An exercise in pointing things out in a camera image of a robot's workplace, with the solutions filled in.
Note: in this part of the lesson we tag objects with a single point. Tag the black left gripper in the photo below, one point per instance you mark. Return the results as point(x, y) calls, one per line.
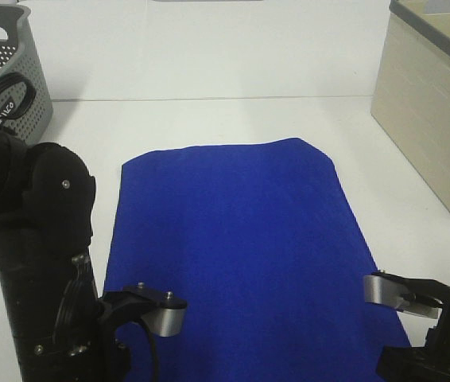
point(111, 314)

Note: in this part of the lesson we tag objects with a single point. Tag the beige plastic storage bin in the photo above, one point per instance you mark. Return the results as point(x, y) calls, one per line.
point(411, 99)

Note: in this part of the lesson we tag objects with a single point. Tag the blue microfibre towel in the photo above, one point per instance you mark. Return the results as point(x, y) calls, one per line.
point(262, 244)

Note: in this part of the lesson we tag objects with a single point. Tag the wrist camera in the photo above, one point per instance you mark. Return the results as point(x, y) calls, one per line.
point(419, 297)
point(162, 312)

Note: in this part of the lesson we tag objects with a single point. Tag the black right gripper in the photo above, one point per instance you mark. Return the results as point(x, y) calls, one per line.
point(411, 364)

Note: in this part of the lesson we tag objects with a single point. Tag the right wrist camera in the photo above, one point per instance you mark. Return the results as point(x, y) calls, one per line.
point(419, 297)

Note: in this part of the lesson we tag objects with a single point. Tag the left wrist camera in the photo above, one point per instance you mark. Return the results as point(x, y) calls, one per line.
point(162, 312)

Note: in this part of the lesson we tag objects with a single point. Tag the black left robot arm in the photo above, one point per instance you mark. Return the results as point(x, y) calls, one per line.
point(55, 314)

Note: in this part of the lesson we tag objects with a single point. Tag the grey perforated plastic basket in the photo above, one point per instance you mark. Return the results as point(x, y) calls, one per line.
point(25, 104)

